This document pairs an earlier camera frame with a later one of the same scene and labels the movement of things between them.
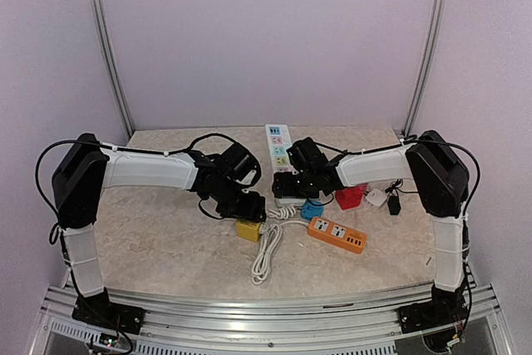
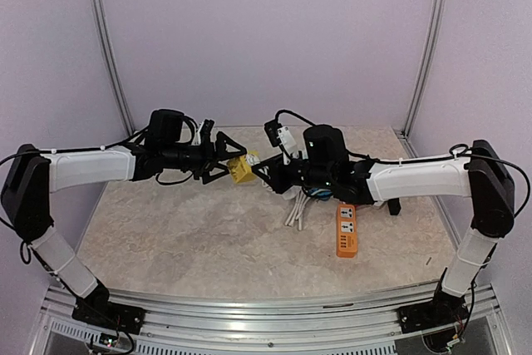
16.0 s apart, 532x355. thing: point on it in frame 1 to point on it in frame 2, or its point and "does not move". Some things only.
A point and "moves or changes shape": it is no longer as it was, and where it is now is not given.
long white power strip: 278,141 moves or changes shape
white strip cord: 285,213 moves or changes shape
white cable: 270,235 to 297,211
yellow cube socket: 248,230 moves or changes shape
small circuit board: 109,340 does not move
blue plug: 312,209 moves or changes shape
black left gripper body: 230,203 to 184,159
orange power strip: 348,238 to 347,233
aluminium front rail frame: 183,324 does not move
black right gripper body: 304,187 does not move
